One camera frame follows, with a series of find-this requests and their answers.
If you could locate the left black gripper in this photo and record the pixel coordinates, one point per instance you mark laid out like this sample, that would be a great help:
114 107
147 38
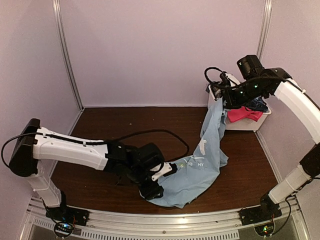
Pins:
150 193

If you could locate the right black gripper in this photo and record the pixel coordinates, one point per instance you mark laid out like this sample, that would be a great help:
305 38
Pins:
232 103

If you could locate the light blue printed t-shirt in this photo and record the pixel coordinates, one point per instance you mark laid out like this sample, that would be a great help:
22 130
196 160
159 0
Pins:
197 172

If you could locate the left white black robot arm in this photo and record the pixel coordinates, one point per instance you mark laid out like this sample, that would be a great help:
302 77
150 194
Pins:
142 165

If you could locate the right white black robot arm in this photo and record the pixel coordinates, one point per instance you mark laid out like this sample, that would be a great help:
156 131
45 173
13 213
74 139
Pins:
264 82

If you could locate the white plastic laundry basket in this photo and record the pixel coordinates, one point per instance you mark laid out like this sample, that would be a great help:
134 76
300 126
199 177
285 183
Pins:
246 124

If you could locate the dark plaid shirt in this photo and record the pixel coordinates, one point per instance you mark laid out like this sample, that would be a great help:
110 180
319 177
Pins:
213 90

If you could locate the pink garment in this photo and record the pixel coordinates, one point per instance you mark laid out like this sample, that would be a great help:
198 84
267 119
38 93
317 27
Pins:
235 115

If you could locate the navy blue garment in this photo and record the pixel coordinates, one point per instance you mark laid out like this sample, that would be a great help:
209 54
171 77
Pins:
257 105

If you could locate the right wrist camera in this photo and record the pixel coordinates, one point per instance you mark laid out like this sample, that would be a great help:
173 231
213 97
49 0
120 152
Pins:
229 79

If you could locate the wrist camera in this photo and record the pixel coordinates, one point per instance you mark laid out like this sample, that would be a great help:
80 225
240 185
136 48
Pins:
229 79
163 170

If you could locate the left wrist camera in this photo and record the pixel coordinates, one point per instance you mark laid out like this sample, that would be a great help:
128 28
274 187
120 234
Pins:
163 170

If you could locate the front aluminium frame rail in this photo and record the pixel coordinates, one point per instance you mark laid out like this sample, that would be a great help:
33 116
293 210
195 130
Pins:
106 225

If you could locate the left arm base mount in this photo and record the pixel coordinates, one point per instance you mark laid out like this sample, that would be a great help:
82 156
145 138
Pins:
66 219

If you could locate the right aluminium frame post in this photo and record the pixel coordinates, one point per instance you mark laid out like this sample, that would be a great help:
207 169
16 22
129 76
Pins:
265 26

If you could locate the aluminium frame post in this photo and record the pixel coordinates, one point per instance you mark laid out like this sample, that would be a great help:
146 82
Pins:
265 26
65 53

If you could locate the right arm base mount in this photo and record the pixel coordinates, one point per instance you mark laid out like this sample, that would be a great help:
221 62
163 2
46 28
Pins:
263 221

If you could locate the left aluminium frame post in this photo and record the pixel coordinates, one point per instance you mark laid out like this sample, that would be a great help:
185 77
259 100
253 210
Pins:
65 53

